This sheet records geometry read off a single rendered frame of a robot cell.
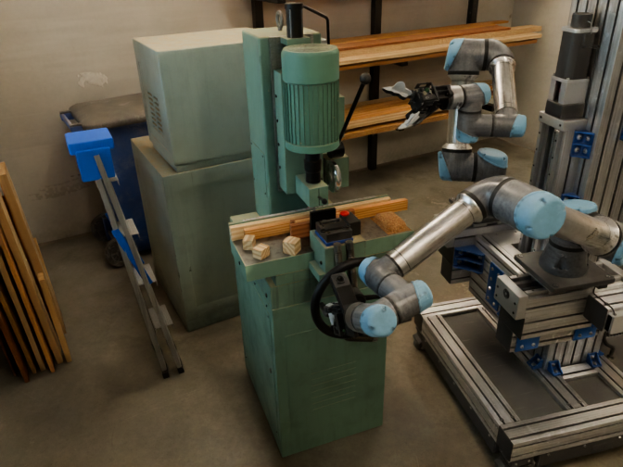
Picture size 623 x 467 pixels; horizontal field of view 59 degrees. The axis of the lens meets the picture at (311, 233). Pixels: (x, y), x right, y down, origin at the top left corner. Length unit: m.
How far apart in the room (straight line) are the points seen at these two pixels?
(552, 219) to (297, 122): 0.78
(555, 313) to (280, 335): 0.92
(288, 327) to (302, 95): 0.77
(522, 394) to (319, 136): 1.30
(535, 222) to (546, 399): 1.09
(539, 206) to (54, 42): 3.09
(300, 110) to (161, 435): 1.47
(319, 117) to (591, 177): 0.94
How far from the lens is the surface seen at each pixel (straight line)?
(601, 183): 2.10
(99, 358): 2.96
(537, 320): 1.97
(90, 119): 3.32
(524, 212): 1.42
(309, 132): 1.70
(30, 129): 3.90
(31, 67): 3.83
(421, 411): 2.50
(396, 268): 1.42
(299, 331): 1.92
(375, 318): 1.26
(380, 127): 4.23
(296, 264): 1.77
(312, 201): 1.82
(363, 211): 1.97
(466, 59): 2.19
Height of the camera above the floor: 1.78
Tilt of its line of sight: 28 degrees down
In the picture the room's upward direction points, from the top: 2 degrees counter-clockwise
